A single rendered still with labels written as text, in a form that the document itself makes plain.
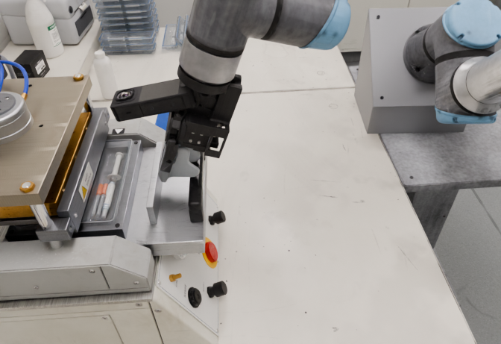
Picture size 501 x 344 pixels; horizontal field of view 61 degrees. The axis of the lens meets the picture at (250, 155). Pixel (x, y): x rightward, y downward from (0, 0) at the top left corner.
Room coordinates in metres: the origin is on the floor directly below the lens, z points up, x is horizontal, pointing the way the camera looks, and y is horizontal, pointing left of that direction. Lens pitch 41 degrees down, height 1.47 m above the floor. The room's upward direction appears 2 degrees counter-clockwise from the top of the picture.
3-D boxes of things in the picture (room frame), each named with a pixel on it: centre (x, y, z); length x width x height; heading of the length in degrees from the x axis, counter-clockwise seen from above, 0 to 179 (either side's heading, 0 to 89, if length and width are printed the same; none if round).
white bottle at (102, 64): (1.12, 0.42, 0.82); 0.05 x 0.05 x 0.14
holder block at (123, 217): (0.48, 0.27, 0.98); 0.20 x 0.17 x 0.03; 2
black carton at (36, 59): (1.16, 0.66, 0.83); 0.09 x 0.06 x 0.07; 175
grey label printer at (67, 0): (1.46, 0.69, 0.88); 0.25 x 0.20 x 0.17; 87
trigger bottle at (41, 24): (1.31, 0.65, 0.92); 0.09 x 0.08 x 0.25; 100
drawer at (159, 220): (0.49, 0.22, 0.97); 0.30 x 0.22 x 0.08; 92
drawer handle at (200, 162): (0.49, 0.09, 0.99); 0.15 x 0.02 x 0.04; 2
